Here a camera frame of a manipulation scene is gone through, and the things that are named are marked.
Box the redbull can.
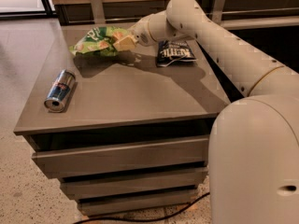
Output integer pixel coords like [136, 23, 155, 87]
[44, 69, 76, 112]

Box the metal bracket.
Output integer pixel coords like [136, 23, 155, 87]
[209, 0, 226, 24]
[90, 0, 106, 24]

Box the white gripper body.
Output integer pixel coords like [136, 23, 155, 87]
[129, 16, 150, 46]

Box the bottom grey drawer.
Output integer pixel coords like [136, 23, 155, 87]
[78, 188, 197, 217]

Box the black floor cable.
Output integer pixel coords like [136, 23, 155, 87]
[73, 191, 211, 224]

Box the wooden counter shelf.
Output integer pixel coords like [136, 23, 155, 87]
[51, 0, 298, 25]

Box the grey drawer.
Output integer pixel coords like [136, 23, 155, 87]
[78, 188, 197, 217]
[32, 135, 208, 178]
[61, 167, 207, 200]

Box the dark blue chip bag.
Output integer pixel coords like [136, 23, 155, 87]
[156, 40, 196, 67]

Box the grey drawer cabinet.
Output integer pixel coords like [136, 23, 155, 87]
[14, 26, 229, 204]

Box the right metal bracket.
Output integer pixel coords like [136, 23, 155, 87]
[209, 0, 226, 24]

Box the green rice chip bag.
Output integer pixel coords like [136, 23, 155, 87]
[69, 26, 129, 57]

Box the left metal bracket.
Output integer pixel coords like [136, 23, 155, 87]
[90, 0, 106, 24]

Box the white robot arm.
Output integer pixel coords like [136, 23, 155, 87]
[117, 0, 299, 224]

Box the top grey drawer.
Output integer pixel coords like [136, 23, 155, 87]
[32, 135, 208, 178]

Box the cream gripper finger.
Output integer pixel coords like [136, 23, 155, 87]
[113, 35, 137, 51]

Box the middle grey drawer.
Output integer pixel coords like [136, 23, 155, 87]
[61, 167, 207, 200]

